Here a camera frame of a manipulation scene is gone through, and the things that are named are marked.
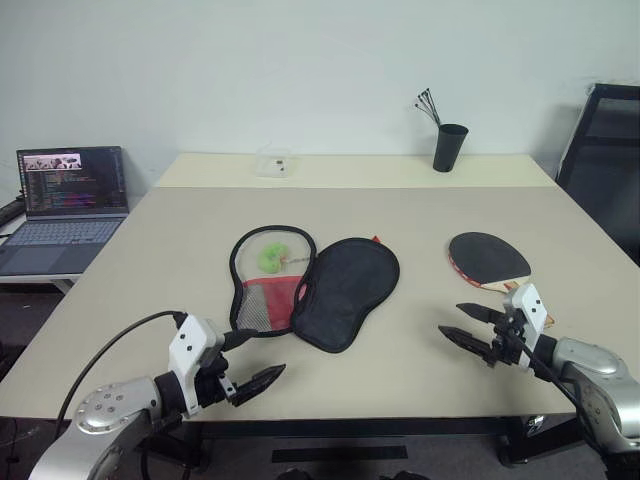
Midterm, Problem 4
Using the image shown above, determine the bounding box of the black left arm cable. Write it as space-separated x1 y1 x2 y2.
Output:
55 310 187 437

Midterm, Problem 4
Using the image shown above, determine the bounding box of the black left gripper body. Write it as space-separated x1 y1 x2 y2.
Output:
193 344 239 409

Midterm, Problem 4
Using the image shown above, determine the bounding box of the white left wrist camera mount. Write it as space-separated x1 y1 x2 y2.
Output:
167 313 227 417

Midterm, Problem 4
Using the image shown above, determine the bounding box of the black table frame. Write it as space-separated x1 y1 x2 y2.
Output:
142 413 587 469

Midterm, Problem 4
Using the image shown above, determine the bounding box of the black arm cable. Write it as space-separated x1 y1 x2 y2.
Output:
519 343 604 451
55 310 187 437

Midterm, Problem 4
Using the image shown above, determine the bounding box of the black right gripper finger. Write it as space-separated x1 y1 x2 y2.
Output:
455 301 506 326
437 325 496 366

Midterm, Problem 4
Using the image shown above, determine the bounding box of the green pompom zipper charm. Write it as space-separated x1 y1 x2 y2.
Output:
255 240 312 274

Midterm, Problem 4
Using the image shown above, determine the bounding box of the black and red paddle case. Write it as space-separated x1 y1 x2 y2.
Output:
228 224 403 355

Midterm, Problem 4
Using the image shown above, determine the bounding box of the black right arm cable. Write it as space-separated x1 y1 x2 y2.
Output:
519 343 604 451

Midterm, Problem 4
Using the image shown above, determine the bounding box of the black mesh office chair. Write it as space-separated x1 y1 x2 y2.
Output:
553 81 640 267

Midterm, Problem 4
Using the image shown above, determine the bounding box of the bundle of black cable ties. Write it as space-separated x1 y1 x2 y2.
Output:
414 88 444 129

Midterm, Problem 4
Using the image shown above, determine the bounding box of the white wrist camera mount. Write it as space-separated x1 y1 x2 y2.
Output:
501 282 549 374
167 313 227 417

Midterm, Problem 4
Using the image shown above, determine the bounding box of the black device beside laptop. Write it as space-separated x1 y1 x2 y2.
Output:
0 198 25 227

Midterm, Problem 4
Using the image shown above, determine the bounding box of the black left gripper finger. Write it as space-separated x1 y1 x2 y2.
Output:
221 327 264 351
231 363 288 407

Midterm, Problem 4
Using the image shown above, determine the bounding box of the white side table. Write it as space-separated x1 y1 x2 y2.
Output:
0 272 85 297

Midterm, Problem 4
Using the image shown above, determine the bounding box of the black plastic cup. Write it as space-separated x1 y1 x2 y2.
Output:
432 122 471 174

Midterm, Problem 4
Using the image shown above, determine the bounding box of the black strip on floor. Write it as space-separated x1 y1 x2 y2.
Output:
271 447 410 464

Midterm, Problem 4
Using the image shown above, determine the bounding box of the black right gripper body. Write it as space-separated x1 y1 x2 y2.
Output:
487 308 530 371

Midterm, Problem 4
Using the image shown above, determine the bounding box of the table tennis paddle black rubber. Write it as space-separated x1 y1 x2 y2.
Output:
446 230 557 327

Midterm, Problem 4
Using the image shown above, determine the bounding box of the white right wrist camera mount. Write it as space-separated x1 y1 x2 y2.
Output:
501 282 549 374

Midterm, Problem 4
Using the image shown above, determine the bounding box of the grey open laptop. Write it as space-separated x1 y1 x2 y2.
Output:
0 145 132 277

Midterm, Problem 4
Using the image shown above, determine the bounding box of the clear plastic box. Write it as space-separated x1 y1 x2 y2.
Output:
253 145 295 179

